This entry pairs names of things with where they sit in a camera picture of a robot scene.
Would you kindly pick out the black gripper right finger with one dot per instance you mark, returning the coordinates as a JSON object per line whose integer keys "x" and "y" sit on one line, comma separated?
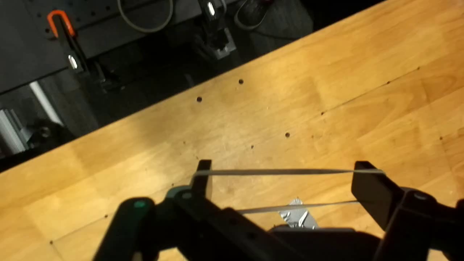
{"x": 415, "y": 226}

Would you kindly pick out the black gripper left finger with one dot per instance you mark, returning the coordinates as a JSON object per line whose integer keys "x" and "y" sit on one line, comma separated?
{"x": 193, "y": 226}

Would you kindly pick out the thin white elastic band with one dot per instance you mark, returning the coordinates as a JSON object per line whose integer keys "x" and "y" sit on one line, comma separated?
{"x": 280, "y": 171}

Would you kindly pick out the black clamp with silver knob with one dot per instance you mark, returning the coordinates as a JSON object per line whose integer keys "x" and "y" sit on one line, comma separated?
{"x": 218, "y": 33}

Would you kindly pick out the black perforated mounting panel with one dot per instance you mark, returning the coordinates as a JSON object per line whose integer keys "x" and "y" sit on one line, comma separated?
{"x": 29, "y": 52}

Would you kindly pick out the white metal post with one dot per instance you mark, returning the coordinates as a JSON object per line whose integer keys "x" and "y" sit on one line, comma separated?
{"x": 45, "y": 103}

